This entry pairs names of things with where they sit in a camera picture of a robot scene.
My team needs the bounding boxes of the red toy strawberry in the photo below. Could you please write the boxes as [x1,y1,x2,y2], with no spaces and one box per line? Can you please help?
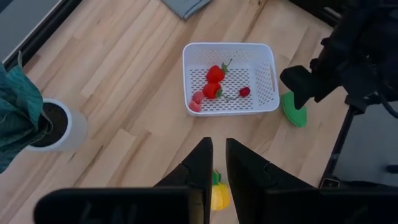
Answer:
[202,82,223,100]
[206,58,233,84]

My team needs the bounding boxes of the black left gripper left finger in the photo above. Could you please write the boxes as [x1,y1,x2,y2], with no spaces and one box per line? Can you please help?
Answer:
[154,136,214,224]

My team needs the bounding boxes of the white round plant pot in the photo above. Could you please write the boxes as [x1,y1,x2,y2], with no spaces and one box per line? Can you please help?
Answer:
[26,98,88,152]

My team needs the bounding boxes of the grey folded cloth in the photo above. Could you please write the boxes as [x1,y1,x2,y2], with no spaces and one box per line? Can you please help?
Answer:
[160,0,212,21]

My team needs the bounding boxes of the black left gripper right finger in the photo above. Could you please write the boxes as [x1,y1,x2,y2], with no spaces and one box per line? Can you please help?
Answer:
[226,138,315,224]

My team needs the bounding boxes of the green snake plant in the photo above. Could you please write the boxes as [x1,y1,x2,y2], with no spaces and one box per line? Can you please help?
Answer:
[0,51,53,174]

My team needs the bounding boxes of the yellow toy pineapple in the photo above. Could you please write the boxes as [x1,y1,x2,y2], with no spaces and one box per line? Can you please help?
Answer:
[210,170,231,212]

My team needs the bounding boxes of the black table edge rail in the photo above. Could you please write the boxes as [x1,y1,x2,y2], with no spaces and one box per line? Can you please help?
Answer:
[0,0,83,72]

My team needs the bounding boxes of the pink toy fruit piece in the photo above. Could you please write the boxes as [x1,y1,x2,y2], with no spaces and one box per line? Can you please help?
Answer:
[188,100,202,113]
[192,90,205,105]

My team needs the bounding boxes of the green toy corn cob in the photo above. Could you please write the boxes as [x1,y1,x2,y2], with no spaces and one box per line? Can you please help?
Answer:
[281,91,308,128]

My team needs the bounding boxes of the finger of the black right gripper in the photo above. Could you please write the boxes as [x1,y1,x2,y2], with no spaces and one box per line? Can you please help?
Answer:
[279,65,340,110]

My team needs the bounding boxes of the white perforated plastic basket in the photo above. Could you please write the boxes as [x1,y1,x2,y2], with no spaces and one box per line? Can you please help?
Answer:
[182,42,280,117]

